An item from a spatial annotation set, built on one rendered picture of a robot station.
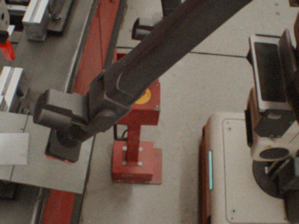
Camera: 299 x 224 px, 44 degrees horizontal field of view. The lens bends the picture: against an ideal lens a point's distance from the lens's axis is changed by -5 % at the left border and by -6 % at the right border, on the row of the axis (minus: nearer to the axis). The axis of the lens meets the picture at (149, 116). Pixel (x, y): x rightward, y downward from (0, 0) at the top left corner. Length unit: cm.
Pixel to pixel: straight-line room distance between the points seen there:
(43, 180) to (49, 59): 46
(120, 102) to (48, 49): 67
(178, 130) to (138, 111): 85
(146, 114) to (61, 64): 32
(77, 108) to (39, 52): 62
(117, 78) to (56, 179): 39
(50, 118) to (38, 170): 28
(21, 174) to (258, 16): 213
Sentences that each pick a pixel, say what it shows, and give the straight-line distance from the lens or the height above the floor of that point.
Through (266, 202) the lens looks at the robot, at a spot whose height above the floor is 28.
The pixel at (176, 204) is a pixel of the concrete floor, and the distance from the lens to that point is 195.
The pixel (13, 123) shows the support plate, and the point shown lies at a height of 100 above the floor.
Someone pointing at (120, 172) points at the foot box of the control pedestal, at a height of 12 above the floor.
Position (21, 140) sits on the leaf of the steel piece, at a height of 100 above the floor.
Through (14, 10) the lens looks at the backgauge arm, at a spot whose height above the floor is 85.
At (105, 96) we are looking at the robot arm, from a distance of 63.
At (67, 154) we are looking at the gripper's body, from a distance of 79.
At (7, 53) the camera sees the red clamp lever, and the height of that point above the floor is 119.
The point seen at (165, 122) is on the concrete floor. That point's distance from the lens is 211.
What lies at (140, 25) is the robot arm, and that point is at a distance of 112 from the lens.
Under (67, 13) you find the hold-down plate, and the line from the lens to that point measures 134.
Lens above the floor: 187
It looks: 62 degrees down
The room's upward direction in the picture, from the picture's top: 8 degrees clockwise
